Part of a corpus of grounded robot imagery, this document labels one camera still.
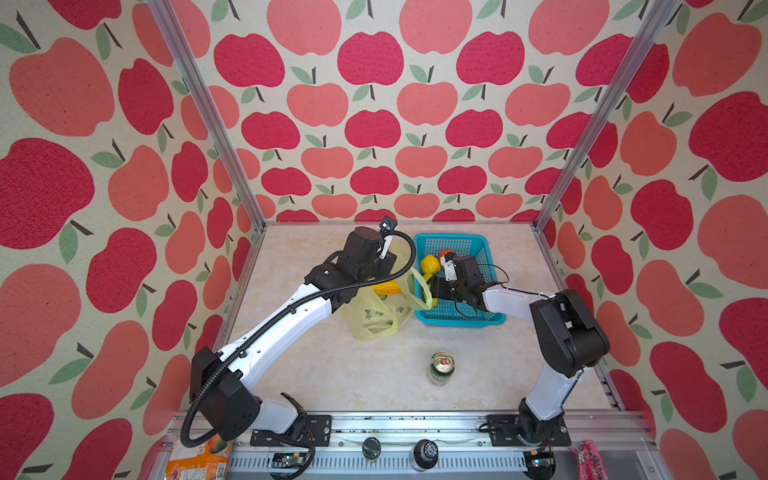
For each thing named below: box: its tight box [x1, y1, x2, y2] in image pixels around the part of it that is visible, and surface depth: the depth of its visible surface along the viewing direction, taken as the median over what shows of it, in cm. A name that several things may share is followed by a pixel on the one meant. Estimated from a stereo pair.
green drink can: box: [430, 351, 455, 386], surface depth 76 cm
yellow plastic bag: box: [347, 237, 433, 342], surface depth 83 cm
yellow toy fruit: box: [420, 254, 441, 281], surface depth 103 cm
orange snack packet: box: [166, 436, 233, 480], surface depth 69 cm
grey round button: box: [362, 437, 382, 460], surface depth 65 cm
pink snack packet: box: [569, 439, 609, 480], surface depth 70 cm
